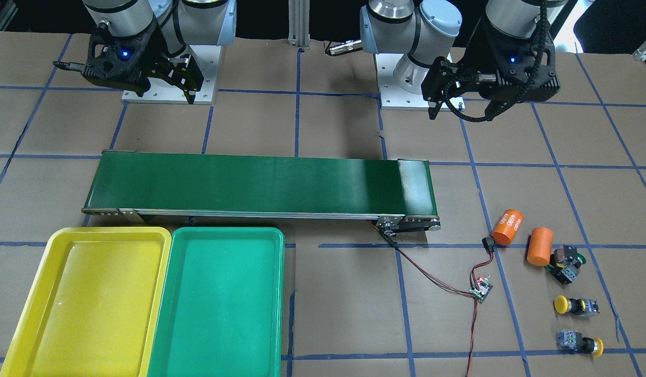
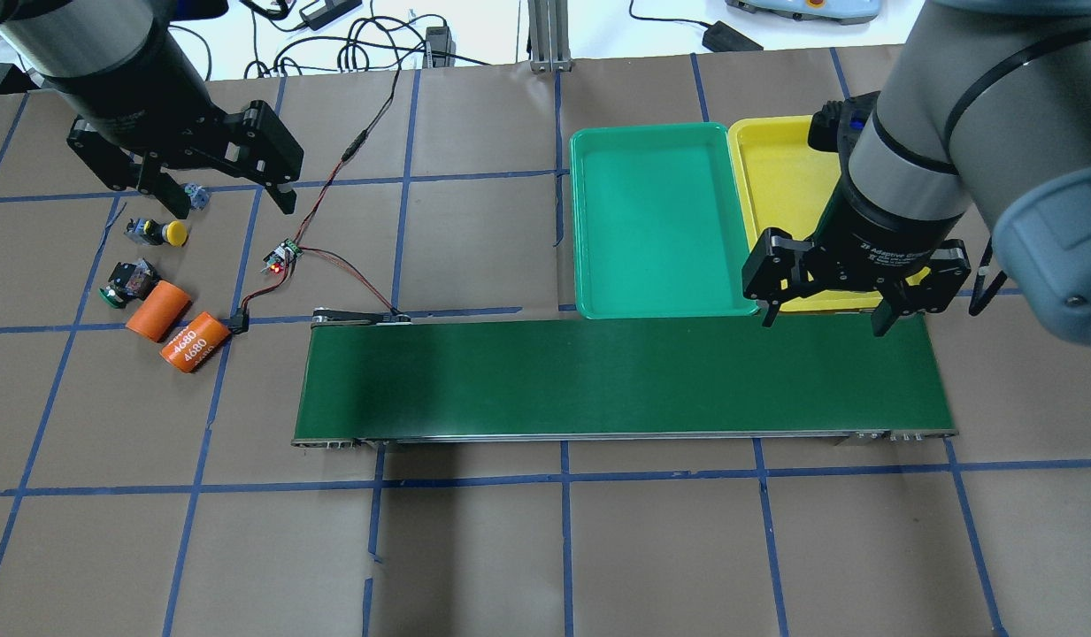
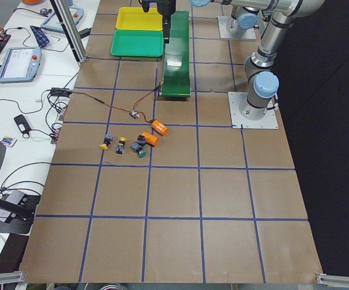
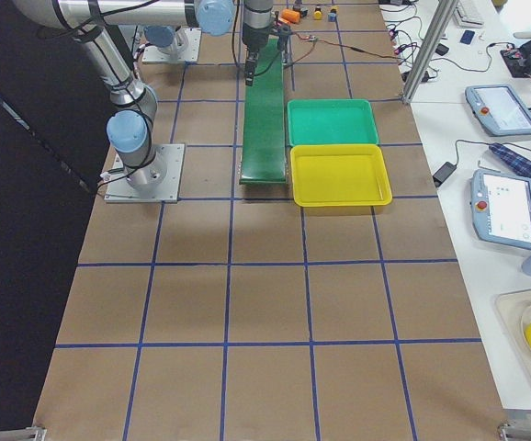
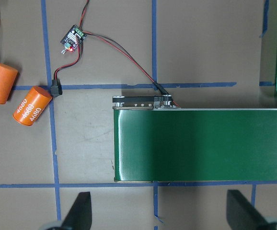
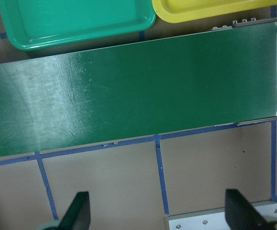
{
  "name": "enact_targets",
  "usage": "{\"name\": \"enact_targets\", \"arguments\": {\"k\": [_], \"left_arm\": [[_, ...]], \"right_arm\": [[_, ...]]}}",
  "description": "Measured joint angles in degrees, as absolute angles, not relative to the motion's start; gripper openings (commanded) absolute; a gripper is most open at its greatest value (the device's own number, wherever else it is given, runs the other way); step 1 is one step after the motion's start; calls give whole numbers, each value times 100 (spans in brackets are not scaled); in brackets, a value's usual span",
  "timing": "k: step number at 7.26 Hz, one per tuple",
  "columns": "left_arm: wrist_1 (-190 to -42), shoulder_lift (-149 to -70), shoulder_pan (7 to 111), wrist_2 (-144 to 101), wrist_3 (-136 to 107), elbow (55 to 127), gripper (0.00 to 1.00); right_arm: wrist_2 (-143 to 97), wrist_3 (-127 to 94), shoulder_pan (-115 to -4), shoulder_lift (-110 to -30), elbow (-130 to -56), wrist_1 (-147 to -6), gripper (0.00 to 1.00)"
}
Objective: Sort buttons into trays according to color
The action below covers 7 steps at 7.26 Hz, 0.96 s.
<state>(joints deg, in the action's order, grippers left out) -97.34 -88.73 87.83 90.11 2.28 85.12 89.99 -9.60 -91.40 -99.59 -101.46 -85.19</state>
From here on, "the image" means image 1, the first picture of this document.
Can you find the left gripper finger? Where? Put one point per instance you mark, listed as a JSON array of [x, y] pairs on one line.
[[441, 73]]

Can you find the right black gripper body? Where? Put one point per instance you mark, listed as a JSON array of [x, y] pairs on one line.
[[156, 54]]

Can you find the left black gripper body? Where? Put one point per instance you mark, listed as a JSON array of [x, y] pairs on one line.
[[479, 55]]

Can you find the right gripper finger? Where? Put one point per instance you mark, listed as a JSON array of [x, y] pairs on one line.
[[169, 73], [184, 73]]

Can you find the orange cylinder with white text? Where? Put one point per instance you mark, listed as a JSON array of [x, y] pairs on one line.
[[507, 227]]

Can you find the plain orange cylinder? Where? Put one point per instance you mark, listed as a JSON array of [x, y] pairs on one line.
[[539, 247]]

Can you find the green push button switch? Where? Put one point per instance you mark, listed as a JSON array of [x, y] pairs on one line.
[[567, 255]]

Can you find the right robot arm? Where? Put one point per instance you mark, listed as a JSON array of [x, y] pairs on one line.
[[181, 23]]

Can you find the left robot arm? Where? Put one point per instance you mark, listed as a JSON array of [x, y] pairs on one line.
[[427, 31]]

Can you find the green conveyor belt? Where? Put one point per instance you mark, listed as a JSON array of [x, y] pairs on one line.
[[396, 195]]

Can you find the small motor controller board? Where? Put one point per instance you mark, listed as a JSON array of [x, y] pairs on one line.
[[481, 288]]

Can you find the green plastic tray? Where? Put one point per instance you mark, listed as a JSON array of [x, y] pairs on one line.
[[221, 307]]

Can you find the yellow plastic tray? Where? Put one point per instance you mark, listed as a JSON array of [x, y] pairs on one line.
[[92, 309]]

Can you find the yellow push button upper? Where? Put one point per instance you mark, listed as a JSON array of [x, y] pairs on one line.
[[579, 307]]

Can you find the yellow push button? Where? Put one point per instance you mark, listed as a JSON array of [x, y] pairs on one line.
[[573, 342], [579, 307]]

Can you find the yellow push button lower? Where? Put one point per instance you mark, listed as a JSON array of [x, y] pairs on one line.
[[573, 342]]

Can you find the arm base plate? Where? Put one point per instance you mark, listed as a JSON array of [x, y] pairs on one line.
[[399, 82], [209, 62]]

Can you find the aluminium frame post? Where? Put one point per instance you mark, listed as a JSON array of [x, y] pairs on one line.
[[298, 20]]

